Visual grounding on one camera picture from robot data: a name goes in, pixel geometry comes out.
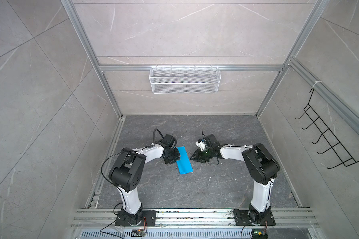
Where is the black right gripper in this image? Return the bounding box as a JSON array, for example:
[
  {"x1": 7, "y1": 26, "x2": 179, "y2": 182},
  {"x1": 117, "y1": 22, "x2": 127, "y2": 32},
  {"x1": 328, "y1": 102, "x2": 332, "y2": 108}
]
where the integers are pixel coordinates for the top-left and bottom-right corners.
[{"x1": 189, "y1": 148, "x2": 213, "y2": 162}]

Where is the blue square paper sheet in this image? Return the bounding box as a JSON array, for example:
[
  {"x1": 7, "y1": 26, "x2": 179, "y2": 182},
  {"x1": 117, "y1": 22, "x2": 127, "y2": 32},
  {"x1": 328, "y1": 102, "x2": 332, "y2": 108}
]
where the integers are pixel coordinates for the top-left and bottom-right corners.
[{"x1": 177, "y1": 146, "x2": 193, "y2": 175}]

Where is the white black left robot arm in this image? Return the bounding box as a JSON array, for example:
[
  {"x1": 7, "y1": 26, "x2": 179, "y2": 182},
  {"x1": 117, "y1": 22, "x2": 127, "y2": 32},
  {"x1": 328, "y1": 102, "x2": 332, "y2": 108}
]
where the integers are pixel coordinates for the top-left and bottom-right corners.
[{"x1": 109, "y1": 134, "x2": 180, "y2": 216}]

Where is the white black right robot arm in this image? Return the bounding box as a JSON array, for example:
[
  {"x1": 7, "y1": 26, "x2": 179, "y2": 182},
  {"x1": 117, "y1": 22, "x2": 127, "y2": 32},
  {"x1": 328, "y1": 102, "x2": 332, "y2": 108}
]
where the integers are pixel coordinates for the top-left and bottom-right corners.
[{"x1": 190, "y1": 134, "x2": 280, "y2": 221}]

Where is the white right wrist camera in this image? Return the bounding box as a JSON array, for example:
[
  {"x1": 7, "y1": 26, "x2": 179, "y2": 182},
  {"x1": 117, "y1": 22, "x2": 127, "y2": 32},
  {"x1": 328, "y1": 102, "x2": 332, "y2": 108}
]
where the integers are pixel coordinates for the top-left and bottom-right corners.
[{"x1": 195, "y1": 139, "x2": 208, "y2": 151}]

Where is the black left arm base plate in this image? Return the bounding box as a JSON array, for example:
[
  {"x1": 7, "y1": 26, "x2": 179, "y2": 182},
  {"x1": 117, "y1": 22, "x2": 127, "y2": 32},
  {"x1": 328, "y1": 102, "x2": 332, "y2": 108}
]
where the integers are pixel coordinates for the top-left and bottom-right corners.
[{"x1": 115, "y1": 210, "x2": 157, "y2": 227}]

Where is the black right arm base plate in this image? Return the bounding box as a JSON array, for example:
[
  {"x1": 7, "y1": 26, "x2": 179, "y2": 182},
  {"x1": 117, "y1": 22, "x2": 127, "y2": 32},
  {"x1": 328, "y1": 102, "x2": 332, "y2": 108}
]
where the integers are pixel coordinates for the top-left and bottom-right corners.
[{"x1": 232, "y1": 207, "x2": 276, "y2": 226}]

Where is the white wire mesh basket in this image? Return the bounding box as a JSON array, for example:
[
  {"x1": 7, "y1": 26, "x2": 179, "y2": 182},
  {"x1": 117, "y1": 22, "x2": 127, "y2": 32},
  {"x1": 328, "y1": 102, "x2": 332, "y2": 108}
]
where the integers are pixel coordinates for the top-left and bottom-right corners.
[{"x1": 149, "y1": 66, "x2": 221, "y2": 94}]

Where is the aluminium frame rail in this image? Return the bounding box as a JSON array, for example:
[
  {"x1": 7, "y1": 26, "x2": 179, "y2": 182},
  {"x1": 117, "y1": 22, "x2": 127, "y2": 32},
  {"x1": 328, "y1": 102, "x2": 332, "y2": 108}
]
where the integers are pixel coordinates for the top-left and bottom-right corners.
[{"x1": 84, "y1": 116, "x2": 126, "y2": 209}]

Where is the aluminium front rail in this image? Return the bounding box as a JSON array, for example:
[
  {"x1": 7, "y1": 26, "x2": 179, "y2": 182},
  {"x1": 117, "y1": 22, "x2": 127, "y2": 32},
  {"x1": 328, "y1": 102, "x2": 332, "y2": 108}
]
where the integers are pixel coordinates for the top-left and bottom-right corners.
[{"x1": 70, "y1": 208, "x2": 319, "y2": 229}]

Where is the black wire hook rack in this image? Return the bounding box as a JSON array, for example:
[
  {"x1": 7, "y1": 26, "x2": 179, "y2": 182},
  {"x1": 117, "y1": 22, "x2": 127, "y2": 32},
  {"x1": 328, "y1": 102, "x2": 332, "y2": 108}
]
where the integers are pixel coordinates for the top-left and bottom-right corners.
[{"x1": 294, "y1": 88, "x2": 359, "y2": 169}]

